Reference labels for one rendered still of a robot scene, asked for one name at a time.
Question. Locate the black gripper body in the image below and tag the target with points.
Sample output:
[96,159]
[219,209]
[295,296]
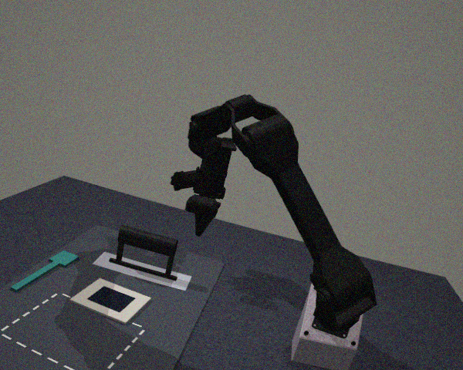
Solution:
[211,188]

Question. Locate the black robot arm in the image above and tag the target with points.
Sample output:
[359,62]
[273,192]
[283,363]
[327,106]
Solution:
[344,286]

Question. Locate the teal flat trowel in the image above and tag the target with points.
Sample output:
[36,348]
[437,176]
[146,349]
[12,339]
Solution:
[62,259]

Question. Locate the beige square tile with dark centre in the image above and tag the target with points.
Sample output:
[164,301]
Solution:
[111,300]

